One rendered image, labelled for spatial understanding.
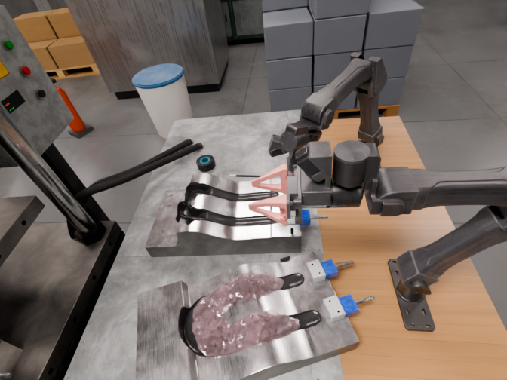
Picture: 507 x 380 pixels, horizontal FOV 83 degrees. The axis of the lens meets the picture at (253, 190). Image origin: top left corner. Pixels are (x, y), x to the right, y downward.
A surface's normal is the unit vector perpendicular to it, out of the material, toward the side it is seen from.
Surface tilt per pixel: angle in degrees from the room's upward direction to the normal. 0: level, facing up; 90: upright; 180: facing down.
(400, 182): 1
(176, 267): 0
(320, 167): 90
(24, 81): 90
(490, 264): 0
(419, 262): 61
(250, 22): 90
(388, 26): 90
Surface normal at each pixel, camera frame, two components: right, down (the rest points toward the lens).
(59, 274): -0.11, -0.70
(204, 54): -0.07, 0.71
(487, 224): -0.92, -0.33
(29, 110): 0.99, -0.06
